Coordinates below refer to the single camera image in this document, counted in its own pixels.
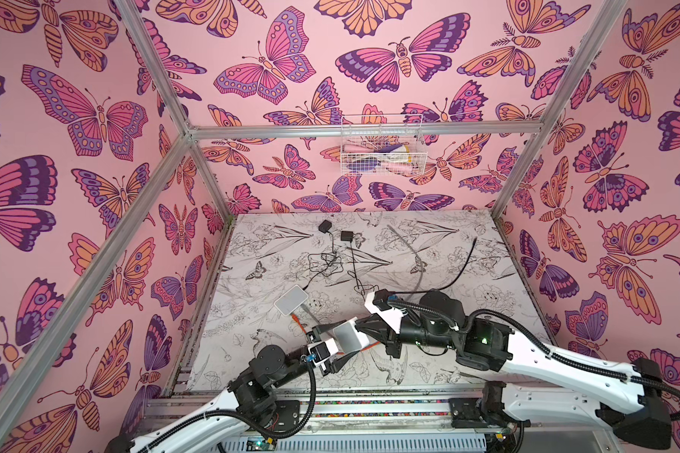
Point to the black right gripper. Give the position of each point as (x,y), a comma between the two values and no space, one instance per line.
(382,327)

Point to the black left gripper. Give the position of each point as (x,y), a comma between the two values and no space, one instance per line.
(332,366)

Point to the white network switch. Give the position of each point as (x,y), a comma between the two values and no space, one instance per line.
(349,339)
(291,300)

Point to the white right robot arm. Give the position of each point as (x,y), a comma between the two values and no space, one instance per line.
(629,398)

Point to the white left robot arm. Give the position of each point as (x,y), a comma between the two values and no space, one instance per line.
(250,401)

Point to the black power adapter right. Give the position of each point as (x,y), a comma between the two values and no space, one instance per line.
(346,236)

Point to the black power adapter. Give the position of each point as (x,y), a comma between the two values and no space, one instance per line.
(325,226)
(346,236)

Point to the black power adapter left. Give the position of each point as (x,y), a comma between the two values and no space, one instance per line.
(325,226)

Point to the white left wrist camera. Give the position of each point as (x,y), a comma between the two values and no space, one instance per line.
(320,352)

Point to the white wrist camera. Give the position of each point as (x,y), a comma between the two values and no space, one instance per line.
(320,352)
(378,302)

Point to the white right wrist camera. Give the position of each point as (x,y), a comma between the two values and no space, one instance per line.
(378,302)

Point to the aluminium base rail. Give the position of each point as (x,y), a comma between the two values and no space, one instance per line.
(409,413)

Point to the grey slotted cable duct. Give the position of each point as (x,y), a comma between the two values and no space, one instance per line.
(420,442)

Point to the wire basket on wall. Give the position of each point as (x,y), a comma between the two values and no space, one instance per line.
(378,145)

